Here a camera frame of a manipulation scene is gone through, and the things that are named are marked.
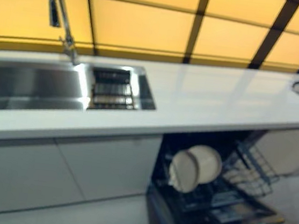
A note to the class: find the beige deep bowl plate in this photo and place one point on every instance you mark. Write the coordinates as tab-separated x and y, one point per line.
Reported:
210	162

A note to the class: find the black built-in dishwasher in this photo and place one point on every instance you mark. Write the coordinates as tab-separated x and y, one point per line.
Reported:
167	146

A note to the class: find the black dish drying rack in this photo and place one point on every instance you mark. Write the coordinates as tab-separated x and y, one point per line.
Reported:
114	91

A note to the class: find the white cabinet door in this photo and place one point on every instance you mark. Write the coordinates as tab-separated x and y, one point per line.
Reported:
17	178
116	165
291	149

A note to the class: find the stainless steel sink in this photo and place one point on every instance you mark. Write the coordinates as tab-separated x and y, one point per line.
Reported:
33	85

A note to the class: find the chrome kitchen faucet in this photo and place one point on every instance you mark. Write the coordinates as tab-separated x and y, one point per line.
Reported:
58	7

